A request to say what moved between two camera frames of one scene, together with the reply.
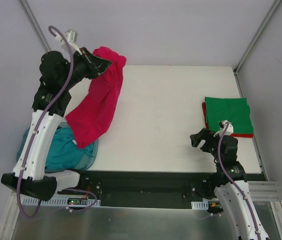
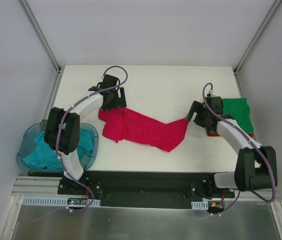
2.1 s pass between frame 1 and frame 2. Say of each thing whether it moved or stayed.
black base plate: stayed
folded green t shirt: stayed
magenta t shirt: moved
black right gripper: moved
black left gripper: moved
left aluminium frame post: stayed
